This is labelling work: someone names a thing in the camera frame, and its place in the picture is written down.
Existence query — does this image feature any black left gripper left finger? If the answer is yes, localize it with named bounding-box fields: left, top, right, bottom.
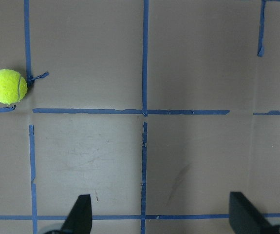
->
left=60, top=195, right=93, bottom=234

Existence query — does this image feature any yellow tennis ball by tape knot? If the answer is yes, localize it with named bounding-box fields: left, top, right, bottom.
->
left=0, top=69, right=28, bottom=105

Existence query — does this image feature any brown paper table cover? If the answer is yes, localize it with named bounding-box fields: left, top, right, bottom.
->
left=0, top=0, right=280, bottom=234

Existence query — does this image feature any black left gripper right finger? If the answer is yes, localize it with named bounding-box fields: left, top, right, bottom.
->
left=229, top=192, right=279, bottom=234

